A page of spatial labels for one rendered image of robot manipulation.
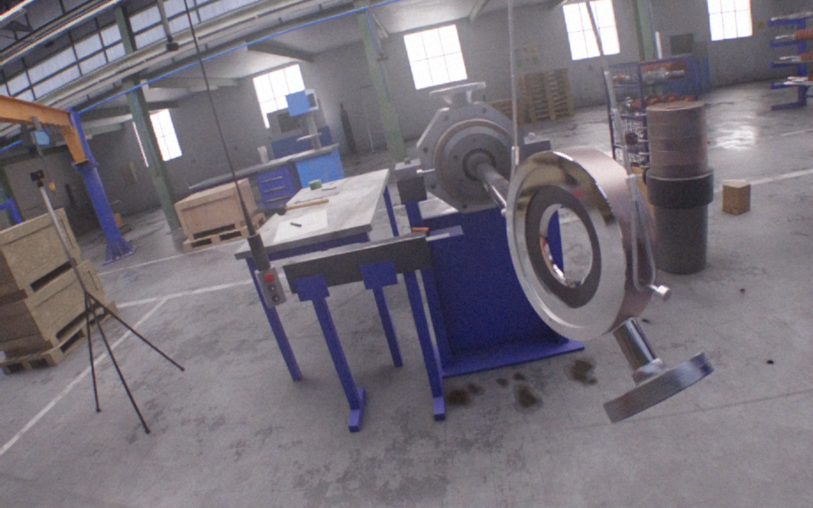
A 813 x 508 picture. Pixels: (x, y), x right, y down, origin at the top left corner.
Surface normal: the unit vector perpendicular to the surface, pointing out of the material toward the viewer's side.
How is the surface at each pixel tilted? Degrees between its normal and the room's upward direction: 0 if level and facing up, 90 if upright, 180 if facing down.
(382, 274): 90
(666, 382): 47
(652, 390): 52
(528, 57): 90
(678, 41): 90
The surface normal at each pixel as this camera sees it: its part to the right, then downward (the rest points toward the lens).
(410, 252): -0.05, 0.34
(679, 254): -0.62, 0.39
